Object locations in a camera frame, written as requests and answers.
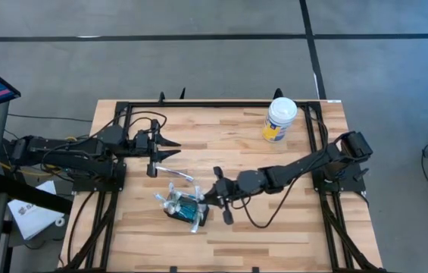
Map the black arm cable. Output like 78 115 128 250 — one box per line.
41 110 168 168
230 177 300 230

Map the black shoulder cable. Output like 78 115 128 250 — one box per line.
304 105 345 152

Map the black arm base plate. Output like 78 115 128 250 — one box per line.
310 161 367 193
70 174 126 193

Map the white paper booklet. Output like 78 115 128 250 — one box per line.
7 180 67 241

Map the black aluminium table frame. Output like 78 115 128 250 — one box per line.
61 89 389 273

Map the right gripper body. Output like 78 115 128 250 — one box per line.
212 165 238 226

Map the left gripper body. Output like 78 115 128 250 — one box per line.
132 118 162 178

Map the Lysol wipes canister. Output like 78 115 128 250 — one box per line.
261 96 298 143

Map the black support beam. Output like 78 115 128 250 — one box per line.
0 172 74 215

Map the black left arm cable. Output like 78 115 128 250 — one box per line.
41 110 168 168

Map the black wire caddy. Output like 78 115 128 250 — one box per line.
162 189 211 228

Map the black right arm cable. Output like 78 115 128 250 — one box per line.
230 177 300 230

